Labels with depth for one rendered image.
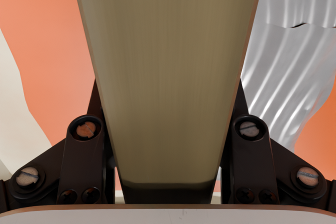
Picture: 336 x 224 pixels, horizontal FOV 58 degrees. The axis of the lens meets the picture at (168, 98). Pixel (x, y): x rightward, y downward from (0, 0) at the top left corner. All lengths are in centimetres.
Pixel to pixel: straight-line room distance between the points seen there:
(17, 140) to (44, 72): 9
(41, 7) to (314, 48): 15
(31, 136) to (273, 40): 20
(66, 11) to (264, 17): 11
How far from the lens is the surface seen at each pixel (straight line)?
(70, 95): 22
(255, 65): 19
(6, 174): 32
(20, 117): 25
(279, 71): 20
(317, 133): 27
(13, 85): 23
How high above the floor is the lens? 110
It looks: 43 degrees down
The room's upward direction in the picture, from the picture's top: 180 degrees counter-clockwise
